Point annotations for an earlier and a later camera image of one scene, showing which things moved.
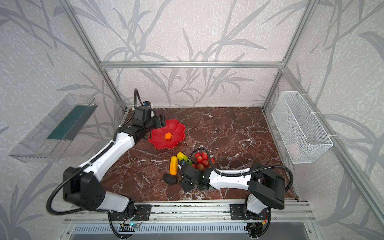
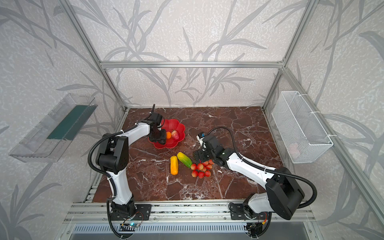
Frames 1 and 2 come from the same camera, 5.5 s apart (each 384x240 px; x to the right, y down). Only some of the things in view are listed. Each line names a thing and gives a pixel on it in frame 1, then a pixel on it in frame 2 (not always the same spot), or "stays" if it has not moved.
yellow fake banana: x=173 y=167 stays
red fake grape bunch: x=202 y=161 stays
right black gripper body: x=185 y=175 -> x=202 y=151
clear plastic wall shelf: x=45 y=142 stays
